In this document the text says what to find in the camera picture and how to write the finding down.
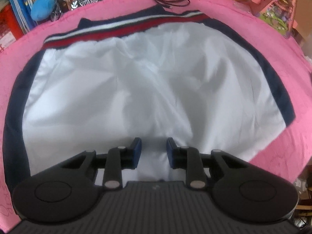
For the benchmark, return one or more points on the cardboard box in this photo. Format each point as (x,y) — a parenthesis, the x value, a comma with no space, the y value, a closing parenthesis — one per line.
(302,24)

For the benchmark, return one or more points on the pink bunny print blanket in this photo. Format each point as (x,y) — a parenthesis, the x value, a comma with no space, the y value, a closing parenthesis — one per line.
(288,154)

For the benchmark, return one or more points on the blue plush ball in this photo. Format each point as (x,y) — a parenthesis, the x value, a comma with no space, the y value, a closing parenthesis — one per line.
(42,9)

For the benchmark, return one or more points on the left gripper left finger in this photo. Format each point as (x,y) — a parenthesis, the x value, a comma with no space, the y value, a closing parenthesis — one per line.
(118,159)

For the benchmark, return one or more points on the red plastic crate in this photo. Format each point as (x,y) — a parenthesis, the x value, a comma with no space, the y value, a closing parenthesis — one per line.
(7,31)

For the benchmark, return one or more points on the white navy zip jacket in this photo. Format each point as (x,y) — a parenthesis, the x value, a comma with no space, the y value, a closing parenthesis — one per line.
(152,74)

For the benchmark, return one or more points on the miniature bicycle model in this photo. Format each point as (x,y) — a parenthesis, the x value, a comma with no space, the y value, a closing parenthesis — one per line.
(73,0)

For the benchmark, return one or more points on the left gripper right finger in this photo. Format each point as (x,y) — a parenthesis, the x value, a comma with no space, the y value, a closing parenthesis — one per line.
(188,159)

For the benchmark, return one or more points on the pink dollhouse toy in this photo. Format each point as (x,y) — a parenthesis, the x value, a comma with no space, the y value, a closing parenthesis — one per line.
(278,14)

